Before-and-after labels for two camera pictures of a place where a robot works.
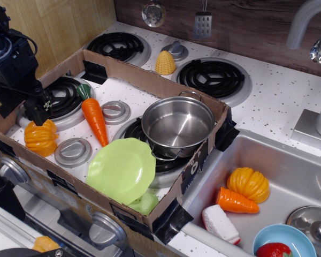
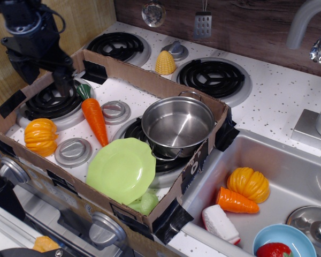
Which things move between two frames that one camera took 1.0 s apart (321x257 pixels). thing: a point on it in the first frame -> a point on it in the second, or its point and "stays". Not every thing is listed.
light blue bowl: (300, 242) stays
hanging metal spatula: (203, 22) stays
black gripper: (27, 92) -> (29, 53)
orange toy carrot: (92, 108) stays
